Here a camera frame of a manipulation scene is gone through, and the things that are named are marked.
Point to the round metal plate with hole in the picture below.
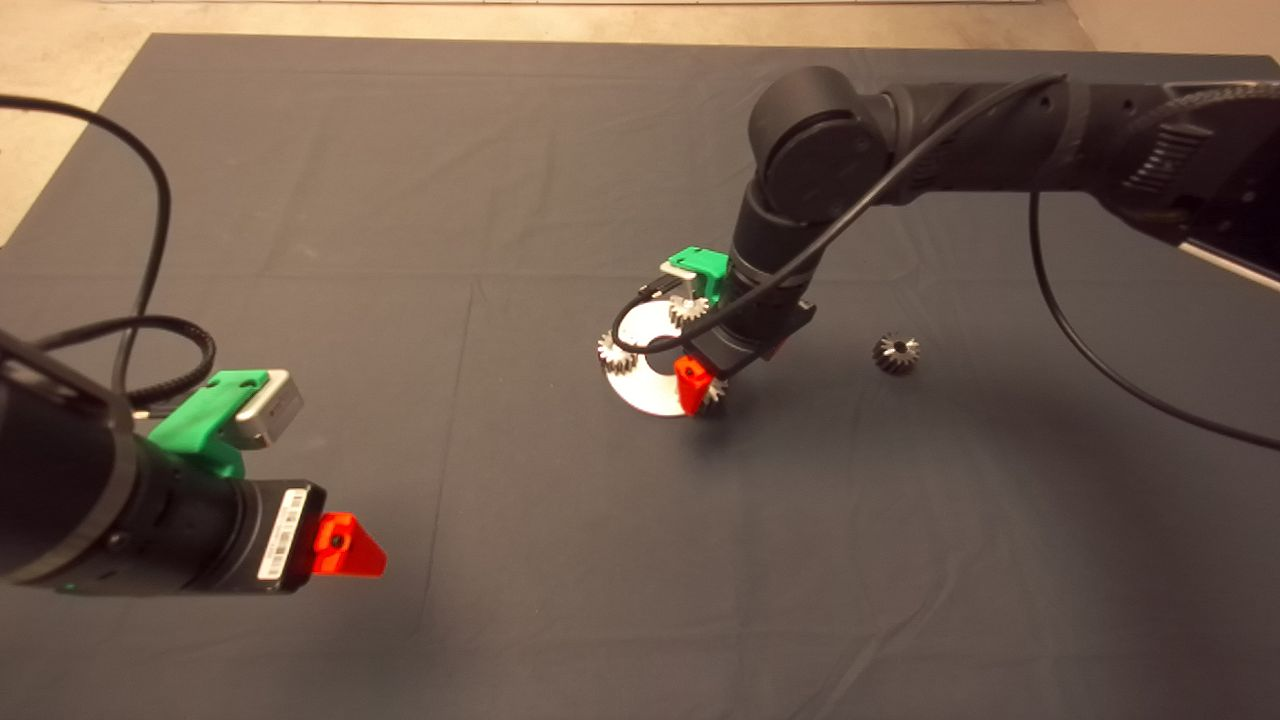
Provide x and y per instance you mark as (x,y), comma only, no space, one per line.
(650,395)

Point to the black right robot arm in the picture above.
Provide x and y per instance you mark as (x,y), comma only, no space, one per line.
(820,150)

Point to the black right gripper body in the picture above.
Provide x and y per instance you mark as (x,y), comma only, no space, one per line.
(755,325)

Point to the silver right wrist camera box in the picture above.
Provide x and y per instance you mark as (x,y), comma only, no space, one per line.
(678,272)

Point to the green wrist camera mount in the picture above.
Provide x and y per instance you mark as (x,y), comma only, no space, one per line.
(200,415)
(712,270)

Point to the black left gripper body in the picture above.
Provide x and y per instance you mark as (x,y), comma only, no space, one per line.
(258,533)

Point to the small dark steel gear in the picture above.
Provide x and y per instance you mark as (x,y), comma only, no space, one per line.
(896,354)

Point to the green left wrist camera mount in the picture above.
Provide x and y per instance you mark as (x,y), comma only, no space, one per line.
(200,415)

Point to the dark grey table cloth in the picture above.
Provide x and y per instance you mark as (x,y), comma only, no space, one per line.
(400,150)

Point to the green right wrist camera mount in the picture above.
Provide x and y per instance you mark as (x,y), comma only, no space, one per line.
(712,270)

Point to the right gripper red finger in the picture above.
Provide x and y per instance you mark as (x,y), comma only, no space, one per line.
(692,388)
(778,347)

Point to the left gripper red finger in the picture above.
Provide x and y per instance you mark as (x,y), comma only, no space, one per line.
(345,548)

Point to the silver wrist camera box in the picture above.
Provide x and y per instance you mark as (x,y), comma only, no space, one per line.
(272,407)
(678,272)

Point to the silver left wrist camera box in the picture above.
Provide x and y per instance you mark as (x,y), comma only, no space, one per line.
(272,407)

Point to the large steel gear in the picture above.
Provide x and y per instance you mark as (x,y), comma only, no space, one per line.
(716,392)

